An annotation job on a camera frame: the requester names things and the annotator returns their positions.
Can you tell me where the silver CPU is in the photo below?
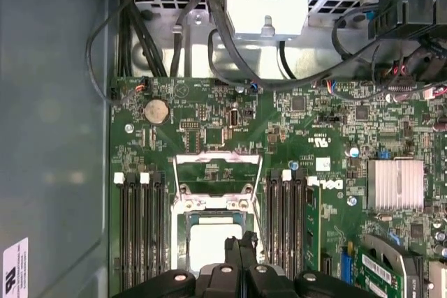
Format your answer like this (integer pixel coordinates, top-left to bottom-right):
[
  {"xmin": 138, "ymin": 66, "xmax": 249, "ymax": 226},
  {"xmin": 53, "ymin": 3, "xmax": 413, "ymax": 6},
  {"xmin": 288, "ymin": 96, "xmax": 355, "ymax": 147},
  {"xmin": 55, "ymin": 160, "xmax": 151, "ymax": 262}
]
[{"xmin": 189, "ymin": 223, "xmax": 244, "ymax": 273}]

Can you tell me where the black plastic bracket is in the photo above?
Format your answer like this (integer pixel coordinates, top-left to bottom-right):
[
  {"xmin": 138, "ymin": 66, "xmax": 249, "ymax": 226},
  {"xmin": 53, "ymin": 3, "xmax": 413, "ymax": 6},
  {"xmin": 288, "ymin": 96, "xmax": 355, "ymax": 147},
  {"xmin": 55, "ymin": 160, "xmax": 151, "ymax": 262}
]
[{"xmin": 366, "ymin": 0, "xmax": 447, "ymax": 82}]

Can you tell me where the small graphics card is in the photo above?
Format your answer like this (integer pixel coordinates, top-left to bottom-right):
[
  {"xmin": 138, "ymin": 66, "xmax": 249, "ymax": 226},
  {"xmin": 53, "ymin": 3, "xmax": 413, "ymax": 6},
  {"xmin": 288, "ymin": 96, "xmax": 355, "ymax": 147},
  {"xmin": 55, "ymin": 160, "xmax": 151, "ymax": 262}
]
[{"xmin": 340, "ymin": 233, "xmax": 447, "ymax": 298}]

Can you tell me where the green RAM stick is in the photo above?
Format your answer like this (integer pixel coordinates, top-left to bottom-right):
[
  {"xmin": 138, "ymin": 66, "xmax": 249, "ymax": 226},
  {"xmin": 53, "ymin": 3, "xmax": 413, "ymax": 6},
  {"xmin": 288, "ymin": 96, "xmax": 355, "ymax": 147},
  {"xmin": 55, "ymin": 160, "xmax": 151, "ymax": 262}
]
[{"xmin": 305, "ymin": 186, "xmax": 322, "ymax": 273}]

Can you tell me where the grey cable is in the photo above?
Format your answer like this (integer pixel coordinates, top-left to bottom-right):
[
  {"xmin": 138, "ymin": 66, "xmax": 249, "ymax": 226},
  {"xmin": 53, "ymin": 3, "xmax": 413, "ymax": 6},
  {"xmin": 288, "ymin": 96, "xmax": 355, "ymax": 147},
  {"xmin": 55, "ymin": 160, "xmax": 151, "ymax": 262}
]
[{"xmin": 169, "ymin": 0, "xmax": 210, "ymax": 79}]

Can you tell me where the white label sticker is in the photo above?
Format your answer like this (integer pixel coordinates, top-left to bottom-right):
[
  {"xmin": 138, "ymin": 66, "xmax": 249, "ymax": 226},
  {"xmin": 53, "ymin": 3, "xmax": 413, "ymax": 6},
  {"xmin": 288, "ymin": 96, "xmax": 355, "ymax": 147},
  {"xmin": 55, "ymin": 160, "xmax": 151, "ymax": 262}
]
[{"xmin": 1, "ymin": 237, "xmax": 29, "ymax": 298}]

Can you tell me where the metal socket cover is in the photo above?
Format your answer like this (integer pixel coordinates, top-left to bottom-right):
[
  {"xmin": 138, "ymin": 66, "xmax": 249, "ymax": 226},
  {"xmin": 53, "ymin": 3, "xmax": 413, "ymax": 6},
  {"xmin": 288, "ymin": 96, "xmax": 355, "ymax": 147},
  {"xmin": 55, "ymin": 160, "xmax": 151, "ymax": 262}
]
[{"xmin": 173, "ymin": 150, "xmax": 263, "ymax": 208}]

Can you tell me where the silver coin battery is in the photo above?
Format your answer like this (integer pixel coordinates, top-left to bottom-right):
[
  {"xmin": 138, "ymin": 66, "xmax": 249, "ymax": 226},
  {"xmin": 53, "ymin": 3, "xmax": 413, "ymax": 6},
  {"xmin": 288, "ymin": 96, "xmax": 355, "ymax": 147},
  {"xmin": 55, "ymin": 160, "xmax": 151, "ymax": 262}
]
[{"xmin": 144, "ymin": 98, "xmax": 171, "ymax": 126}]

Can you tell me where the silver heat sink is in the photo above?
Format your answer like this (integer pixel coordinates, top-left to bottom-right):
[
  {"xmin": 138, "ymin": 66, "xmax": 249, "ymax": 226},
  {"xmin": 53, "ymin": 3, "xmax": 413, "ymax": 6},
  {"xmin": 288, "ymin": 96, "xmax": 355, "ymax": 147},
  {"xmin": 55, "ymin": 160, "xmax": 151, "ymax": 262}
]
[{"xmin": 366, "ymin": 158, "xmax": 425, "ymax": 212}]

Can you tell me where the green motherboard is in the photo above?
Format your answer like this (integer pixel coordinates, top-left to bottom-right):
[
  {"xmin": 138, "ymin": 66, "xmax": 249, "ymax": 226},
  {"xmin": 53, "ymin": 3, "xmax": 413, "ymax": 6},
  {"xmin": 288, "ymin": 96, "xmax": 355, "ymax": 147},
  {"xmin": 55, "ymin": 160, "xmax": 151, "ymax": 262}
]
[{"xmin": 110, "ymin": 76, "xmax": 447, "ymax": 298}]

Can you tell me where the CPU socket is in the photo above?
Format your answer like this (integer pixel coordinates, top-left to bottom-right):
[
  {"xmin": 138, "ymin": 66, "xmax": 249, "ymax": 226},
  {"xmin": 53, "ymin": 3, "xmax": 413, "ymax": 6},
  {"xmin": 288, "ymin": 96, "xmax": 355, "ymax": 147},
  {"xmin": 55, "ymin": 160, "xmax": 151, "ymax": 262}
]
[{"xmin": 174, "ymin": 186, "xmax": 263, "ymax": 278}]

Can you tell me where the black PC case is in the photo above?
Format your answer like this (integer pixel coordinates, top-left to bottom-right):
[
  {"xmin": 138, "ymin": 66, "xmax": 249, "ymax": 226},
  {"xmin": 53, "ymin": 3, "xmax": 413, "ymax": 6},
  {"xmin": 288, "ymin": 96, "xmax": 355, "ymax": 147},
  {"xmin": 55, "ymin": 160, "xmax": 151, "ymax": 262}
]
[{"xmin": 0, "ymin": 0, "xmax": 447, "ymax": 298}]

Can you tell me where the black flat cable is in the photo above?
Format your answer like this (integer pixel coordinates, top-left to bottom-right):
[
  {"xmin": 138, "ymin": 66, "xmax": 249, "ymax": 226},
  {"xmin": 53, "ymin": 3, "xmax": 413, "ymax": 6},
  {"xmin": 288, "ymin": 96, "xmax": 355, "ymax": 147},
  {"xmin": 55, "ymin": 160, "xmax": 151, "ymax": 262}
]
[{"xmin": 206, "ymin": 0, "xmax": 266, "ymax": 82}]

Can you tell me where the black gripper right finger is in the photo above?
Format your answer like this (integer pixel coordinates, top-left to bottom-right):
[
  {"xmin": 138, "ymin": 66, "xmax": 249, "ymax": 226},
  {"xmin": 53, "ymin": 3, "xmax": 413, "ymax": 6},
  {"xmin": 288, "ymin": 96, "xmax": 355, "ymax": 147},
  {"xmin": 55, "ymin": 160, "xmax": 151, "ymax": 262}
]
[{"xmin": 241, "ymin": 230, "xmax": 350, "ymax": 298}]

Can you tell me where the thin wire locking lever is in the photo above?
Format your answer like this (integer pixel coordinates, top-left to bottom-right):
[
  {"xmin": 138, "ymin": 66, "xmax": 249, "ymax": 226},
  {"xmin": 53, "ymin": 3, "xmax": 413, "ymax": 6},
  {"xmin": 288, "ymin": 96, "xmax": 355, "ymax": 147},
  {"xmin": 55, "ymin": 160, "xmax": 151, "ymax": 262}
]
[{"xmin": 251, "ymin": 202, "xmax": 272, "ymax": 265}]

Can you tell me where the silver drive cage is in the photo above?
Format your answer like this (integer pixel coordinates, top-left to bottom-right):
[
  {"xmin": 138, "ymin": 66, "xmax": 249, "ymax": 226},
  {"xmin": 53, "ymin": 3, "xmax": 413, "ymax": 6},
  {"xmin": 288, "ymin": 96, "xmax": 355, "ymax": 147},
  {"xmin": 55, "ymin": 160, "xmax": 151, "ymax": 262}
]
[{"xmin": 115, "ymin": 0, "xmax": 381, "ymax": 40}]

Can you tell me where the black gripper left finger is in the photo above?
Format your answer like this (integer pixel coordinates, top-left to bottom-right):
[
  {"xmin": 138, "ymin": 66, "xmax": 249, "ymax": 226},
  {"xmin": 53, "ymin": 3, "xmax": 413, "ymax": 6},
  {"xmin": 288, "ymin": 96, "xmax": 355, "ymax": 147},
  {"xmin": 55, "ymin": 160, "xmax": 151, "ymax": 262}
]
[{"xmin": 111, "ymin": 236, "xmax": 242, "ymax": 298}]

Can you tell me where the black RAM slot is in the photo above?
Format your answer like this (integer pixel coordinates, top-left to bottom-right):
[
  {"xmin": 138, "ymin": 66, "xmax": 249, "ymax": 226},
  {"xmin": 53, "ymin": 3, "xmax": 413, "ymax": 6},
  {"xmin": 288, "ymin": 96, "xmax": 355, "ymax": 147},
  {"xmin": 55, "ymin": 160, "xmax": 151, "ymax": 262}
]
[
  {"xmin": 278, "ymin": 168, "xmax": 293, "ymax": 276},
  {"xmin": 292, "ymin": 168, "xmax": 307, "ymax": 276},
  {"xmin": 129, "ymin": 172, "xmax": 142, "ymax": 280},
  {"xmin": 153, "ymin": 172, "xmax": 167, "ymax": 280},
  {"xmin": 138, "ymin": 172, "xmax": 154, "ymax": 280},
  {"xmin": 267, "ymin": 168, "xmax": 279, "ymax": 276},
  {"xmin": 113, "ymin": 172, "xmax": 131, "ymax": 280}
]

